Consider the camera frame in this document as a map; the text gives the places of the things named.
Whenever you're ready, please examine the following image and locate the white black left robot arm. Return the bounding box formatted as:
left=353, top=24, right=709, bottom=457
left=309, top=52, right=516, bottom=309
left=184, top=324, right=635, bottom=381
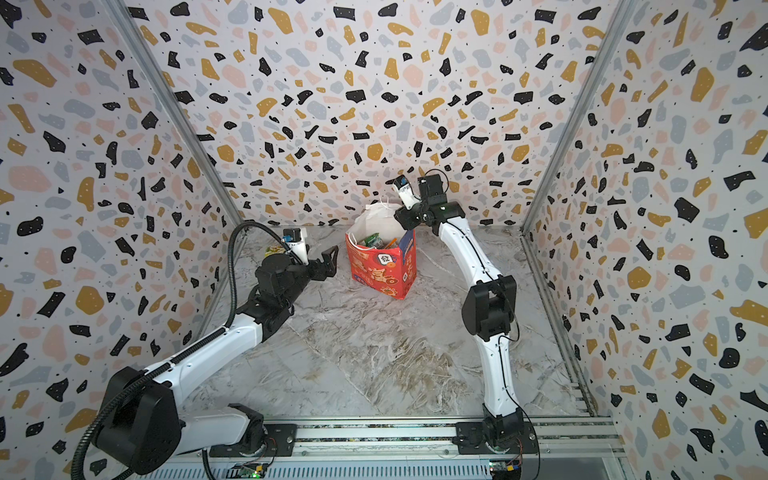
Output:
left=71, top=246, right=339, bottom=479

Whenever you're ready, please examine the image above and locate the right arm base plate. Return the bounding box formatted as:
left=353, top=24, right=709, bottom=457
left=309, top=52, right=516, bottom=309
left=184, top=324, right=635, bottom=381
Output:
left=451, top=420, right=539, bottom=456

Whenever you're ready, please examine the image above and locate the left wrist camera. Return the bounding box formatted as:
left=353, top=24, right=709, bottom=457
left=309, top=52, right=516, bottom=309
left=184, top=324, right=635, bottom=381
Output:
left=283, top=227, right=309, bottom=265

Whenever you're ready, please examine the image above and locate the right circuit board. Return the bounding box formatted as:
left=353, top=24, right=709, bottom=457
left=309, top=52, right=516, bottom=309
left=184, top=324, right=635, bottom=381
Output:
left=489, top=460, right=522, bottom=480

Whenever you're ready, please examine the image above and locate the aluminium corner post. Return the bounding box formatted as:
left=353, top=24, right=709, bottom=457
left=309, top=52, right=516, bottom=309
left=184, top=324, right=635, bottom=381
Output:
left=103, top=1, right=243, bottom=225
left=521, top=0, right=637, bottom=237

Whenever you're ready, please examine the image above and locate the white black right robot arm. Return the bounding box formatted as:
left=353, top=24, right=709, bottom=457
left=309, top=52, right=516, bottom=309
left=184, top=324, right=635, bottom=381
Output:
left=393, top=174, right=525, bottom=451

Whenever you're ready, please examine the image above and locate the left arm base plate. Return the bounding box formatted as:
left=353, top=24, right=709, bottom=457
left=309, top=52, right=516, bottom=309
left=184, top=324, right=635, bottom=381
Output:
left=209, top=423, right=298, bottom=460

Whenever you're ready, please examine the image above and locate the red paper bag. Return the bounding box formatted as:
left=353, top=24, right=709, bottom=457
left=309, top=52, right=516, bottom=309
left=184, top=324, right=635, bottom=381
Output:
left=345, top=203, right=418, bottom=300

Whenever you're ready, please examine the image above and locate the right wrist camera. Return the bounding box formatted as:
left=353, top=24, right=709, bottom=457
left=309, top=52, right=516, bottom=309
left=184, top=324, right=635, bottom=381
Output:
left=392, top=175, right=420, bottom=210

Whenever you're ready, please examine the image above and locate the aluminium right corner post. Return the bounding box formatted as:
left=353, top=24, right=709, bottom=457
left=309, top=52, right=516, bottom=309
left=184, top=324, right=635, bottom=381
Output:
left=521, top=0, right=637, bottom=237

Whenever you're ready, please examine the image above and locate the small green circuit board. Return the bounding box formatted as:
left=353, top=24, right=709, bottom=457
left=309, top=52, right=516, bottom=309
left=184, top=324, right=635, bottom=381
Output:
left=229, top=463, right=267, bottom=479

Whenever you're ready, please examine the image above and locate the black corrugated left cable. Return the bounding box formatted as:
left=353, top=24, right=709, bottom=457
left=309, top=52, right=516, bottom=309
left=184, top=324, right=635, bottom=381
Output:
left=70, top=220, right=286, bottom=480

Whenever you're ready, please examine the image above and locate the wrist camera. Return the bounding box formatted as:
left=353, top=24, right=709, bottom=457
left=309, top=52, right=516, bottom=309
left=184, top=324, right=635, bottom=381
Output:
left=283, top=227, right=309, bottom=265
left=392, top=175, right=420, bottom=210

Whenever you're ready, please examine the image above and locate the green snack packet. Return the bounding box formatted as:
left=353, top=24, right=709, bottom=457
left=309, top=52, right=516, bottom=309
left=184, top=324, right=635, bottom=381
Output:
left=358, top=233, right=382, bottom=248

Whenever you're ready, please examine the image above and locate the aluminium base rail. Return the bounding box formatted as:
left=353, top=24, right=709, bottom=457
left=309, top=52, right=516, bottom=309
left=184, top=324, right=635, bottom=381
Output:
left=149, top=417, right=634, bottom=479

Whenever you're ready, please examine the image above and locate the aluminium left corner post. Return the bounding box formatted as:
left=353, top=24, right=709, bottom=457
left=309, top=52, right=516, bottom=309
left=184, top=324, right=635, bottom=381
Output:
left=103, top=1, right=243, bottom=225

